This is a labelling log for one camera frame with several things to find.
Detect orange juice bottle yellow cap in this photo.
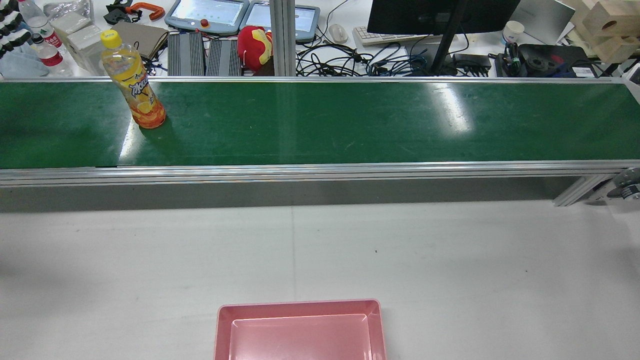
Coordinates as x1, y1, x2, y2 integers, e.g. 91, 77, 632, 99
100, 29, 167, 130

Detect green conveyor belt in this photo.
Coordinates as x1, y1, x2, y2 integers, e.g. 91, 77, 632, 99
0, 76, 640, 208
0, 81, 640, 169

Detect brown paper bag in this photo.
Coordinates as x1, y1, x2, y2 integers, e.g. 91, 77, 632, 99
111, 21, 170, 60

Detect grey finned metal box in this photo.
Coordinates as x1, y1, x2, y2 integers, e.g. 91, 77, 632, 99
167, 31, 206, 77
206, 39, 244, 77

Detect wooden blocks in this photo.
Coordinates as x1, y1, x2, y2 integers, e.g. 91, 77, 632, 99
570, 0, 640, 64

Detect pink plastic basket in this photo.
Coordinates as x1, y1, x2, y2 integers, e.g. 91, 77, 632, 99
214, 299, 388, 360

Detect black monitor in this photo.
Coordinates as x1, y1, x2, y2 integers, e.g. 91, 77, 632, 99
367, 0, 521, 36

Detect clear water bottle red label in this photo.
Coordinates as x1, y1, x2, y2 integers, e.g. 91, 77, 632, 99
31, 33, 74, 77
18, 0, 63, 49

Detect black cable tangle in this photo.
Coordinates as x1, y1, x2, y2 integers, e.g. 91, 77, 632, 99
296, 42, 451, 77

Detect black monitor stand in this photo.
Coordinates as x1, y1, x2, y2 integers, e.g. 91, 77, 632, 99
430, 0, 469, 76

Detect black power adapter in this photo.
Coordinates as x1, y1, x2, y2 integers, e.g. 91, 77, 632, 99
452, 52, 492, 71

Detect white cardboard box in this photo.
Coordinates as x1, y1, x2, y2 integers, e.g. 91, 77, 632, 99
66, 24, 109, 76

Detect orange clamp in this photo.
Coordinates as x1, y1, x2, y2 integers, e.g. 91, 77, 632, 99
125, 2, 166, 21

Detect red yellow plush toy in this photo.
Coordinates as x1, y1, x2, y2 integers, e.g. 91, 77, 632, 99
237, 26, 274, 73

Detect aluminium profile post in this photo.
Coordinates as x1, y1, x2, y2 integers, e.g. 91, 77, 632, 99
270, 0, 297, 77

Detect black equipment case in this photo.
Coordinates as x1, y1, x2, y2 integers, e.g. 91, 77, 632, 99
517, 43, 599, 78

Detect white keyboard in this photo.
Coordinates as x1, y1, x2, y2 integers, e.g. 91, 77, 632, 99
352, 26, 437, 47

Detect white paper cup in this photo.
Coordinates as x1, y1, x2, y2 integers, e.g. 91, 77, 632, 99
502, 20, 526, 46

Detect grey laptop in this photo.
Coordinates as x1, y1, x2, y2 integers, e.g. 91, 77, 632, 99
510, 0, 576, 46

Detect blue cloth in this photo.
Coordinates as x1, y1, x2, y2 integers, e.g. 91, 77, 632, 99
0, 50, 50, 79

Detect grey teach pendant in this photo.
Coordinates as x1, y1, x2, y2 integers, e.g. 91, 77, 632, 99
164, 0, 250, 36
240, 1, 321, 44

